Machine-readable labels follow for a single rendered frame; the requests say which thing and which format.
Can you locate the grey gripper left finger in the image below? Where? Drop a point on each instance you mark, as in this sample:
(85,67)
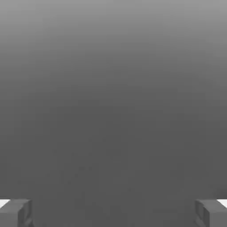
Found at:
(12,212)

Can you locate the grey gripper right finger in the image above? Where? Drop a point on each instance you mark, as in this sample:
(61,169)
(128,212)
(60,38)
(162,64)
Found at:
(212,213)

